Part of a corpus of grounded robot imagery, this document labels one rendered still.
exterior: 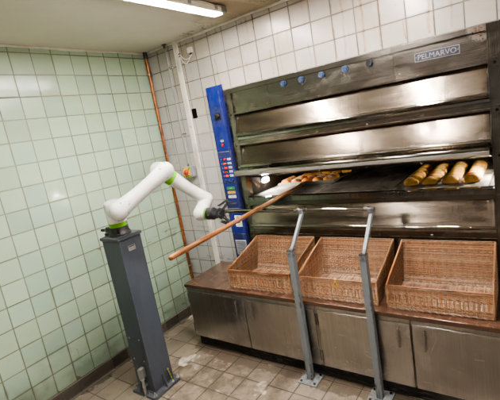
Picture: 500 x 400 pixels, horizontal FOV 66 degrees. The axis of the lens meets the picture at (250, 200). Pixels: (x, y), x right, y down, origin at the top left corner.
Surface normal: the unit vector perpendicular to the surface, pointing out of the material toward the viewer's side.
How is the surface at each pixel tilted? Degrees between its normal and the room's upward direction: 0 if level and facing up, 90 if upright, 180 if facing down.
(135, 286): 90
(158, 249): 90
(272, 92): 90
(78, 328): 90
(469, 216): 70
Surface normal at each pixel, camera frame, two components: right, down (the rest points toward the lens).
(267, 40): -0.56, 0.25
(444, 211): -0.59, -0.10
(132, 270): 0.82, -0.04
